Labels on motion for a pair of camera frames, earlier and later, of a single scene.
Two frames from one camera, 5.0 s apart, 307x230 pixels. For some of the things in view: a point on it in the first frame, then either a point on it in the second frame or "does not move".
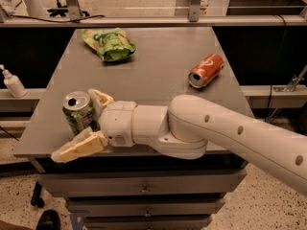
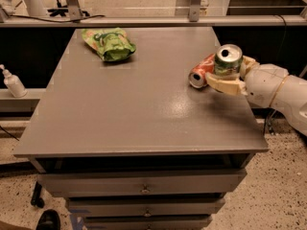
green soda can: x=78 y=111 → x=228 y=59
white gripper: x=117 y=123 → x=263 y=82
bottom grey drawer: x=148 y=222 does not move
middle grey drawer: x=112 y=207 does not move
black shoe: x=49 y=220 does not move
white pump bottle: x=13 y=84 does not move
